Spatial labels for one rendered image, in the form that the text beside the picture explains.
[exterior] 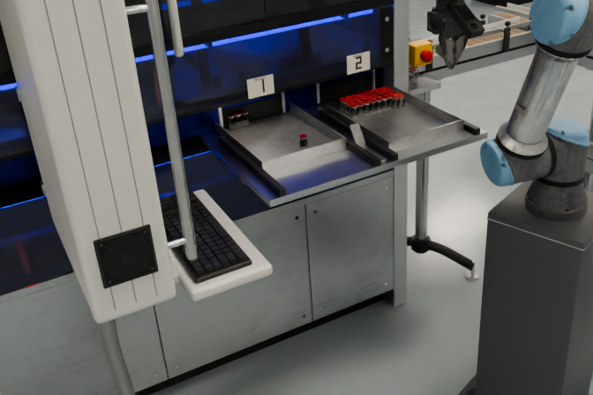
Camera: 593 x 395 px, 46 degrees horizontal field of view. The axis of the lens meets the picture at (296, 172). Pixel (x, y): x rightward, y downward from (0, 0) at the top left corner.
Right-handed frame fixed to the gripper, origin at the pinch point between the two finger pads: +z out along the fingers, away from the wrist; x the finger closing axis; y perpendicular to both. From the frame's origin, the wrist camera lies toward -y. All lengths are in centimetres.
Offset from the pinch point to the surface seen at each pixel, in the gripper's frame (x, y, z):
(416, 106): -5.7, 23.1, 20.8
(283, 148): 42, 21, 21
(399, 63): -8.7, 36.7, 11.1
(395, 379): 15, 5, 109
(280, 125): 36, 36, 21
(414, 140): 11.4, 1.5, 19.9
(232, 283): 77, -18, 30
